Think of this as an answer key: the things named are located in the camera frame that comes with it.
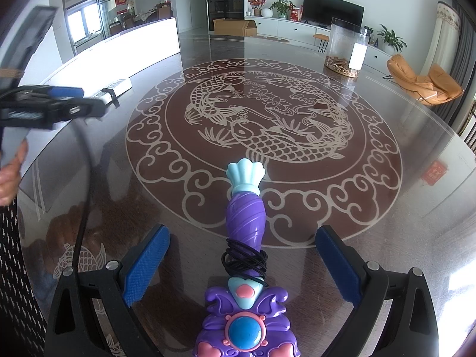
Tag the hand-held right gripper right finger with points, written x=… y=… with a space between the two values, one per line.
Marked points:
x=340 y=264

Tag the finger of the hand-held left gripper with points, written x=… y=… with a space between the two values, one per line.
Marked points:
x=85 y=108
x=63 y=92

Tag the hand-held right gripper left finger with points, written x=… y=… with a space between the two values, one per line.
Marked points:
x=147 y=264

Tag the purple toy wand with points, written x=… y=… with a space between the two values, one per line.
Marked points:
x=245 y=219

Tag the person's left hand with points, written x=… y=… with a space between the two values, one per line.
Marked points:
x=11 y=182

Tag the white power strip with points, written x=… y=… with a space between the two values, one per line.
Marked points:
x=121 y=85

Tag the white low partition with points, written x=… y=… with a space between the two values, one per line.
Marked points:
x=130 y=44

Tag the open cardboard box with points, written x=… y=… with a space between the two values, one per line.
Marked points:
x=232 y=28

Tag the dark wooden chair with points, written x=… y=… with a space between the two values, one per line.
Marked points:
x=469 y=124

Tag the orange lounge chair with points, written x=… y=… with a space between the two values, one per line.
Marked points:
x=420 y=81

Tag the red flower bouquet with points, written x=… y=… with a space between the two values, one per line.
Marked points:
x=257 y=3

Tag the white round vase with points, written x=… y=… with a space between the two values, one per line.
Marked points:
x=266 y=12

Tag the clear cylinder jar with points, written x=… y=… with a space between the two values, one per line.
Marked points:
x=344 y=44

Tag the white television cabinet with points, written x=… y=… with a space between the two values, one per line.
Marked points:
x=290 y=26

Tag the green potted plant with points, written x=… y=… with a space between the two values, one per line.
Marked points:
x=282 y=6

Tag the orange top bench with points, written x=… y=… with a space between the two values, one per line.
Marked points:
x=321 y=37

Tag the large leafy potted plant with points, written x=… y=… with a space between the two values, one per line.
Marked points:
x=392 y=39

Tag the red gift box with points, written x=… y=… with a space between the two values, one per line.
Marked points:
x=296 y=14

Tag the grey curtain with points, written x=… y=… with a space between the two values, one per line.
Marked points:
x=465 y=67

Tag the white standing air conditioner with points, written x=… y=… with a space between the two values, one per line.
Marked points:
x=444 y=37

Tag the black television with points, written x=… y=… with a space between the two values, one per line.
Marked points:
x=333 y=9

